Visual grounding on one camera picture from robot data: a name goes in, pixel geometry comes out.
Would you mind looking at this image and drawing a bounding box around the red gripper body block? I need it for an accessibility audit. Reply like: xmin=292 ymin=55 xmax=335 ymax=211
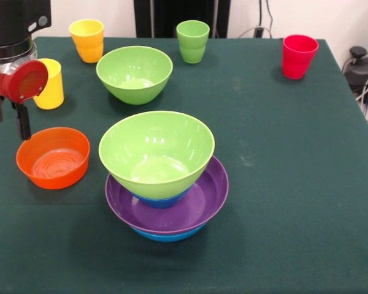
xmin=0 ymin=59 xmax=49 ymax=105

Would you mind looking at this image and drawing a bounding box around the dark green table cloth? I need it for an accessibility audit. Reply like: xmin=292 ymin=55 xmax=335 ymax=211
xmin=0 ymin=36 xmax=368 ymax=294

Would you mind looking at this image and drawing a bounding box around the purple bowl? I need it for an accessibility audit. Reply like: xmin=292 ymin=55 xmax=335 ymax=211
xmin=105 ymin=155 xmax=229 ymax=236

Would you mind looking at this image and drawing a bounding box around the green cup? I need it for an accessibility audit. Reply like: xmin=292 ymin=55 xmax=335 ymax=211
xmin=175 ymin=20 xmax=210 ymax=64

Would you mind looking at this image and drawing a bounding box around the large light blue bowl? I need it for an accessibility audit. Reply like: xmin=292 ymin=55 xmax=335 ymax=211
xmin=130 ymin=222 xmax=209 ymax=243

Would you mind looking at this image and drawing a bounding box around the black panel with poles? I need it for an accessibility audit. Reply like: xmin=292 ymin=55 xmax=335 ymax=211
xmin=134 ymin=0 xmax=231 ymax=39

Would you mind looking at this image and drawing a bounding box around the red cup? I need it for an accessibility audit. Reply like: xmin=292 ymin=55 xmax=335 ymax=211
xmin=282 ymin=34 xmax=320 ymax=80

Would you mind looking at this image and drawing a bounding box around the orange bowl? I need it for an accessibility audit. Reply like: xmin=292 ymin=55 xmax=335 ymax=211
xmin=15 ymin=127 xmax=91 ymax=190

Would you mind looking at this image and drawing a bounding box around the small dark blue bowl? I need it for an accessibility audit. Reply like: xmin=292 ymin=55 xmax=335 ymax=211
xmin=131 ymin=186 xmax=193 ymax=210

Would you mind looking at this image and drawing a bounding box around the green bowl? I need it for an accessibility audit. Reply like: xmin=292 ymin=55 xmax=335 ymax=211
xmin=96 ymin=45 xmax=174 ymax=105
xmin=98 ymin=110 xmax=216 ymax=199

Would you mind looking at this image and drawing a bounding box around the yellow orange cup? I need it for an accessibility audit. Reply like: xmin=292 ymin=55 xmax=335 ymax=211
xmin=68 ymin=18 xmax=105 ymax=64

